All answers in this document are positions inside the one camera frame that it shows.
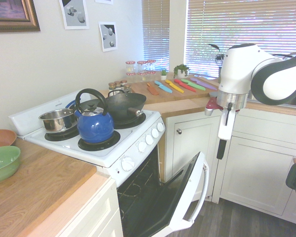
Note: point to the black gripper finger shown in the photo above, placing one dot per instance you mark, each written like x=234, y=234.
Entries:
x=221, y=149

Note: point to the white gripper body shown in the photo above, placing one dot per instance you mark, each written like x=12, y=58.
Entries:
x=225, y=129

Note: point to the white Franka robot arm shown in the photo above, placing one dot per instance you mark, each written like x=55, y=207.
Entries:
x=239, y=71

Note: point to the white oven door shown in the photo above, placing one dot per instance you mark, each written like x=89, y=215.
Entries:
x=187, y=187

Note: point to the metal oven rack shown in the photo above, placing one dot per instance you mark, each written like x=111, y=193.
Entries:
x=138, y=182

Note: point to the white stove oven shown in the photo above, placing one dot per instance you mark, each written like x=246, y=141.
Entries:
x=128, y=140

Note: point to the large white oven knob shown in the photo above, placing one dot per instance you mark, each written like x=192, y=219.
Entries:
x=127, y=164

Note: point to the narrow white cabinet door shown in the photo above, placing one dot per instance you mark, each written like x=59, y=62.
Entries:
x=195, y=148

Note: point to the wide white cabinet door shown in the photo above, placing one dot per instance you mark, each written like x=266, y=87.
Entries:
x=256, y=177

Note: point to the metal cabinet knob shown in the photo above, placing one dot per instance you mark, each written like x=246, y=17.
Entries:
x=179, y=131

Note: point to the purple knife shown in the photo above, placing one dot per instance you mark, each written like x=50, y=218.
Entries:
x=203, y=84

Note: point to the green knife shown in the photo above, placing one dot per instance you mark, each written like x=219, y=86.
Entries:
x=193, y=84

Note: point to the red knife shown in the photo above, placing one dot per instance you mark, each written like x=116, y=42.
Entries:
x=185, y=85

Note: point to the small white stove knob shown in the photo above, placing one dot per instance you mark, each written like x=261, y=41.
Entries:
x=155, y=133
x=149, y=140
x=160, y=127
x=141, y=147

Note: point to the yellow knife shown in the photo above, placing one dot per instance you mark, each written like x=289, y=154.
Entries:
x=175, y=86

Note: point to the leafy plant white pot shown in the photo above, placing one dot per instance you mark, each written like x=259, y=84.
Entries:
x=180, y=71

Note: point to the blue knife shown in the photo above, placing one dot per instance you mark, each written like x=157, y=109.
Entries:
x=164, y=87

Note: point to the dark green chair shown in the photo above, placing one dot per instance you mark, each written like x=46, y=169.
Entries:
x=294, y=177

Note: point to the orange knife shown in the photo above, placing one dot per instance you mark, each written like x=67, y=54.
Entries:
x=153, y=90

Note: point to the tiny potted plant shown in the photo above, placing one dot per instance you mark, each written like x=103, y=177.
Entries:
x=163, y=74

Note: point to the glass jar checkered lid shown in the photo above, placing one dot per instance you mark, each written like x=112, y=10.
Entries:
x=142, y=66
x=151, y=76
x=142, y=77
x=130, y=67
x=131, y=77
x=151, y=65

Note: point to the black wok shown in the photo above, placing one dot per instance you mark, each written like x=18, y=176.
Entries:
x=124, y=105

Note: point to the wide window blind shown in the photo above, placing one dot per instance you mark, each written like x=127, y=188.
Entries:
x=236, y=24

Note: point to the small spice jar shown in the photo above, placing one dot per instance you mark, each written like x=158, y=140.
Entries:
x=117, y=85
x=111, y=86
x=123, y=83
x=127, y=88

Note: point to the narrow window blind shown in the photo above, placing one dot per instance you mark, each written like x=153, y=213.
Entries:
x=156, y=34

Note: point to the blue enamel kettle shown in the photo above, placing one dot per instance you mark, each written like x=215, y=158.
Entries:
x=95, y=126

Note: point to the small grey shapes poster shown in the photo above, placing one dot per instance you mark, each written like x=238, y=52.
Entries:
x=108, y=37

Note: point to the stainless steel saucepan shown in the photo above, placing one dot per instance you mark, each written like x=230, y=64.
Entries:
x=55, y=121

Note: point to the large grey shapes poster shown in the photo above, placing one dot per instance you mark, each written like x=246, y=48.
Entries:
x=74, y=13

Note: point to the green bowl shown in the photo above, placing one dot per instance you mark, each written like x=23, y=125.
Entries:
x=2, y=163

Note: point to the orange bowl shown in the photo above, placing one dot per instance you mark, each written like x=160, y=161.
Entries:
x=1, y=138

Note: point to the framed painting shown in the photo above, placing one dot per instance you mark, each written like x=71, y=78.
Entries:
x=12, y=14

